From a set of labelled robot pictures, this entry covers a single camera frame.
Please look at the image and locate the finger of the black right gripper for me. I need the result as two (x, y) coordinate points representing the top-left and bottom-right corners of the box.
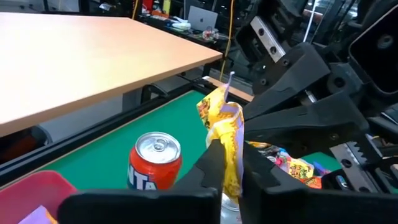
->
(244, 91), (369, 158)
(244, 43), (330, 121)

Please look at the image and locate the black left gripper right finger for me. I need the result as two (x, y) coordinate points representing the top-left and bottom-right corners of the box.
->
(241, 142), (398, 224)

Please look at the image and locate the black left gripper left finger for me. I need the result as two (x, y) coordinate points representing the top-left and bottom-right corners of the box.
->
(58, 139), (225, 224)

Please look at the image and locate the red-orange candy wrapper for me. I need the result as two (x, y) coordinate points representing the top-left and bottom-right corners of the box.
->
(298, 175), (323, 190)

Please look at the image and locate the orange Fanta can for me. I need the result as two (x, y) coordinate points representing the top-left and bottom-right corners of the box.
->
(127, 131), (183, 191)

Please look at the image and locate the silver laptop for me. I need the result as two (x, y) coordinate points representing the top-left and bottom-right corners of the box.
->
(187, 5), (218, 32)

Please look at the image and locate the dark pink plastic bin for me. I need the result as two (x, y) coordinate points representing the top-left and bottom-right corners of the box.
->
(0, 170), (78, 224)

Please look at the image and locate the light brown desk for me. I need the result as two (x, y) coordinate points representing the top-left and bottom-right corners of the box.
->
(0, 12), (223, 138)

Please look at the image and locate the white cable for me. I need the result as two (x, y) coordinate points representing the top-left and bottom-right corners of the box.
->
(303, 0), (321, 43)

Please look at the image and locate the yellow cable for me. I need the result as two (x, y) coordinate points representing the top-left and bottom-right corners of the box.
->
(219, 0), (236, 82)

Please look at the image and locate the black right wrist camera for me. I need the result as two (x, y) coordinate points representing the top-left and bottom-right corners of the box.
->
(348, 4), (398, 96)

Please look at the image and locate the black aluminium table frame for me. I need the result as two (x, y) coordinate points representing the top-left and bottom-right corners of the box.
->
(0, 76), (249, 187)

